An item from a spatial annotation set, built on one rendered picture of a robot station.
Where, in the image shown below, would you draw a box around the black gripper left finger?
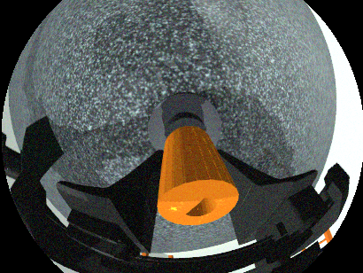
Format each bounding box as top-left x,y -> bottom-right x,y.
57,150 -> 164,254

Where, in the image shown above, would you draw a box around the orange knob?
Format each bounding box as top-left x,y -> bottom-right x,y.
157,126 -> 239,225

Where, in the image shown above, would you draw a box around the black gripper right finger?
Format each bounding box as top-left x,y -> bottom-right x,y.
217,150 -> 318,245

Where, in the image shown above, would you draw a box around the grey round pedestal with short shaft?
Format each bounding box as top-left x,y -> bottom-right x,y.
147,91 -> 221,151

